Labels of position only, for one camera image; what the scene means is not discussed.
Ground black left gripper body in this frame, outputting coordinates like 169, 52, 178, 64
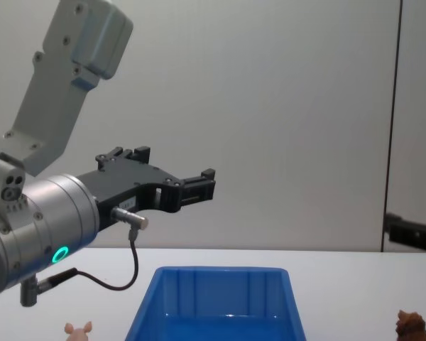
76, 162, 182, 234

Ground brown toy animal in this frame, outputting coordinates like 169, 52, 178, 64
394, 309, 426, 341

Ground blue plastic bin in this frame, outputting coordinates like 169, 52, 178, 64
124, 266, 308, 341

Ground pink toy pig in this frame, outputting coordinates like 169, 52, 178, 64
63, 320, 94, 341

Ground thin dark cable silver plugs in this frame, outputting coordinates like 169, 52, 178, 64
20, 206, 150, 307

